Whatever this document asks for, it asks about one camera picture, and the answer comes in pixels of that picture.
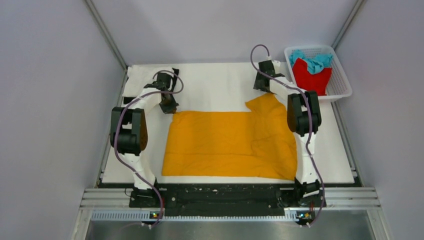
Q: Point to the teal t shirt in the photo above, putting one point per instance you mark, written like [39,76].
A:
[316,64]

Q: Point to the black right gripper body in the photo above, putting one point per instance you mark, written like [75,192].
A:
[258,84]

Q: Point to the white slotted cable duct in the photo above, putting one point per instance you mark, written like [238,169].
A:
[148,216]

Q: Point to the aluminium frame post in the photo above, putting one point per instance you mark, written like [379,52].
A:
[104,31]
[358,5]

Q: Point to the white plastic basket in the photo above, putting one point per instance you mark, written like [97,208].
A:
[338,86]

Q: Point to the red t shirt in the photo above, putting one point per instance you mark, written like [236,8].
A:
[311,82]

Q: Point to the folded white t shirt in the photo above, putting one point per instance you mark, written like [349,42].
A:
[139,76]

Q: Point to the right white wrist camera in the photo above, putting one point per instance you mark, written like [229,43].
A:
[276,65]

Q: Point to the right aluminium frame post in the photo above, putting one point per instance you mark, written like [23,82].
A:
[358,5]

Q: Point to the yellow t shirt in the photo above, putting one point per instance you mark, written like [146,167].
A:
[252,143]

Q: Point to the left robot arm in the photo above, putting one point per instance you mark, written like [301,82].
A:
[129,132]

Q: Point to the left aluminium frame post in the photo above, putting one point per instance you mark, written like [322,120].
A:
[104,31]

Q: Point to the folded black t shirt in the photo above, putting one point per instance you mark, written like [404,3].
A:
[127,100]

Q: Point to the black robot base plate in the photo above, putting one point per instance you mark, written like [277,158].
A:
[228,199]

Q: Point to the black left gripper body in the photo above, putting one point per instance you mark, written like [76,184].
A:
[169,105]

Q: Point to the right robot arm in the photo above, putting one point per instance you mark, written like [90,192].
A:
[303,120]

